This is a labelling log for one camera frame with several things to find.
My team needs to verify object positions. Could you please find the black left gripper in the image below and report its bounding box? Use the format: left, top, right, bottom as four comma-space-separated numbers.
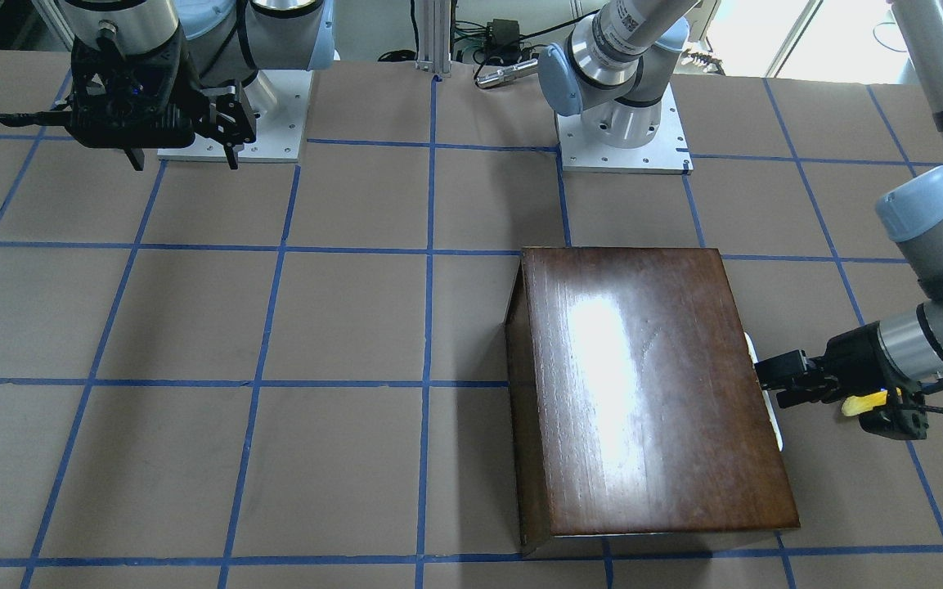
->
754, 323, 943, 441

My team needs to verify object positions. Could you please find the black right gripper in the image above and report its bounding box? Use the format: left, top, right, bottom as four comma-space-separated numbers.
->
0, 24, 257, 171

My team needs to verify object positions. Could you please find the white drawer with wood front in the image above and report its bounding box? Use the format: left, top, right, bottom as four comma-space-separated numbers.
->
743, 331, 784, 452

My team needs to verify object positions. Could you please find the yellow corn cob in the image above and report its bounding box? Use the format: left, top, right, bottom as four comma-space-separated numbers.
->
840, 390, 887, 417

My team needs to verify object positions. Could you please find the dark wooden drawer cabinet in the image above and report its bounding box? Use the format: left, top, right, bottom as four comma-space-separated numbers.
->
504, 247, 801, 559

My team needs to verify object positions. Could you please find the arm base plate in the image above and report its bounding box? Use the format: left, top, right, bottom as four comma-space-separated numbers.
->
555, 85, 694, 175
157, 70, 313, 164

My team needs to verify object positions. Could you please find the aluminium frame post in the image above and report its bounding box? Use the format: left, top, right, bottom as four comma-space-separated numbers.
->
410, 1, 456, 82

